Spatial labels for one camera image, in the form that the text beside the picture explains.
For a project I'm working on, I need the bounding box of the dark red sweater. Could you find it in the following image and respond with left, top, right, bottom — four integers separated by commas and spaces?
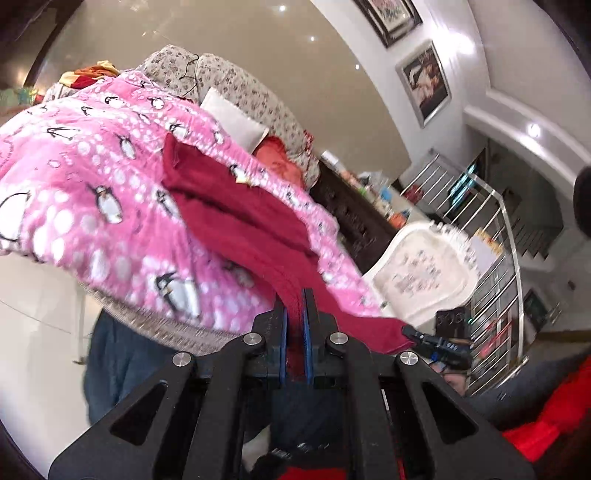
162, 134, 412, 375

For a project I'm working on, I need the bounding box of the person's right hand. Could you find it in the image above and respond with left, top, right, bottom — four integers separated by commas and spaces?
431, 362, 468, 396

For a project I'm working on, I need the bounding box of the white ornate chair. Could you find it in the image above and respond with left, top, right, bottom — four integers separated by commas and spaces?
363, 221, 480, 334

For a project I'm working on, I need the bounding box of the dark carved wooden bench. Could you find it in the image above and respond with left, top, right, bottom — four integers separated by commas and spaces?
310, 161, 398, 274

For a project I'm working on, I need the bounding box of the red embroidered cushion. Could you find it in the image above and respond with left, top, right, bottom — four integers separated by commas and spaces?
253, 136, 305, 189

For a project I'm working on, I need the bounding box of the white pillow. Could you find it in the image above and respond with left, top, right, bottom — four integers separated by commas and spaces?
200, 87, 270, 154

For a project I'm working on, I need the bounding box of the pink penguin blanket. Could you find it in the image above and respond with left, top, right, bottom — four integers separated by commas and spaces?
1, 71, 380, 333

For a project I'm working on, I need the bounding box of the floral quilt pillow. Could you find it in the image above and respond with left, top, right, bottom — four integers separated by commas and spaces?
137, 45, 320, 189

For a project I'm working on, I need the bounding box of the framed flower picture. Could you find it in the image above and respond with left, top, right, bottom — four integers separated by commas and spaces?
355, 0, 423, 49

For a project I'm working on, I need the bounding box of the framed wall photo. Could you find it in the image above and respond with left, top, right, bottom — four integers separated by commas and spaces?
397, 40, 452, 129

